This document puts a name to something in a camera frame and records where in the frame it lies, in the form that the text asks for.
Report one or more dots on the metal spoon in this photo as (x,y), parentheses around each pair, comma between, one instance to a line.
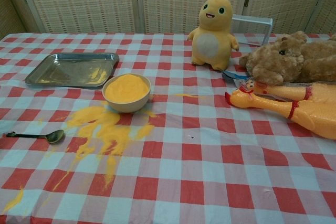
(56,136)

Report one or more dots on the woven folding screen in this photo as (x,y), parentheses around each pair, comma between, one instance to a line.
(92,1)

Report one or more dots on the spilled yellow liquid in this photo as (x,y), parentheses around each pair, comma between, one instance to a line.
(105,129)

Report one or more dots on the yellow plush dinosaur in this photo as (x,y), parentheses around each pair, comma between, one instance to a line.
(210,43)

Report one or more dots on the brown teddy bear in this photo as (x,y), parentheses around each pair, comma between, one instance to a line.
(288,61)

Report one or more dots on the off-white bowl yellow powder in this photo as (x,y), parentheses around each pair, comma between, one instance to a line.
(126,104)

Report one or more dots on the yellow rubber chicken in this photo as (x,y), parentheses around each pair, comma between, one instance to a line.
(323,92)
(265,103)

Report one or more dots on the metal tray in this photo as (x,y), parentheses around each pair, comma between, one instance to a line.
(65,69)

